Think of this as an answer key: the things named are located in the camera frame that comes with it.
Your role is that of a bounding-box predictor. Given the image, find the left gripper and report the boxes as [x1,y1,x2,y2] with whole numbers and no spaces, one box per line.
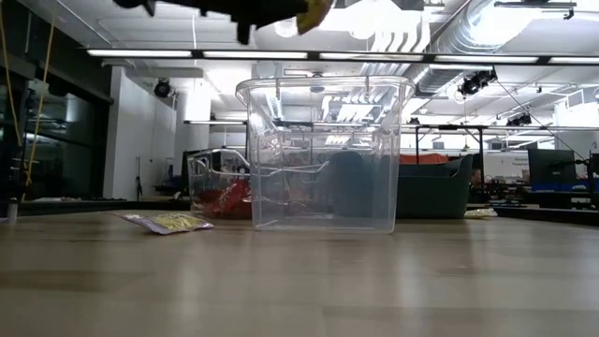
[200,0,310,24]

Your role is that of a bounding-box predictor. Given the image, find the silver ceiling air duct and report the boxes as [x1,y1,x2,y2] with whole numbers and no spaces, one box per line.
[411,0,544,97]

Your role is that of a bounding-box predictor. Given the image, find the tall clear plastic bin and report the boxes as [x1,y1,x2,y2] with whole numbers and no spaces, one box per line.
[235,75,416,235]

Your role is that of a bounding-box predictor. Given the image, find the long linear ceiling light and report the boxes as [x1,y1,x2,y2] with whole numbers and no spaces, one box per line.
[86,48,599,66]

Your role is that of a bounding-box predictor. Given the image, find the yellow hanging cord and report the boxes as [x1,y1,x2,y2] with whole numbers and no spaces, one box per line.
[0,4,23,147]
[22,13,56,198]

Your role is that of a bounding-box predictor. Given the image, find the low clear plastic bin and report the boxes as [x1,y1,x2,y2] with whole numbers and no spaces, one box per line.
[186,148,324,220]

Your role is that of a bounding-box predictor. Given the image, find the black table frame rails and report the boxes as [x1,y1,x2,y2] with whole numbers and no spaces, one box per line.
[18,198,113,216]
[495,204,599,227]

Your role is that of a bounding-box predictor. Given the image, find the black ceiling track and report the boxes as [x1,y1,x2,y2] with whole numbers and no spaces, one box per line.
[493,0,577,21]

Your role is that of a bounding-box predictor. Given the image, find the blue table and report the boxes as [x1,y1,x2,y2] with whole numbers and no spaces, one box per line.
[531,181,599,194]

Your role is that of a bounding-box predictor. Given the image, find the thin black tripod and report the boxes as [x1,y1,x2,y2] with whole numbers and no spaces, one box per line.
[134,156,144,198]

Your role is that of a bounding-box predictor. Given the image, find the black metal frame stand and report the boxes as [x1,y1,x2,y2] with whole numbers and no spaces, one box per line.
[414,124,488,203]

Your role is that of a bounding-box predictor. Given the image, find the teal plastic bin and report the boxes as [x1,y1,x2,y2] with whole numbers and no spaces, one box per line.
[327,150,475,220]

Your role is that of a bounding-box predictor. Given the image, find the white ring ceiling lamp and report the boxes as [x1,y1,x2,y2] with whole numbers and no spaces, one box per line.
[272,18,301,39]

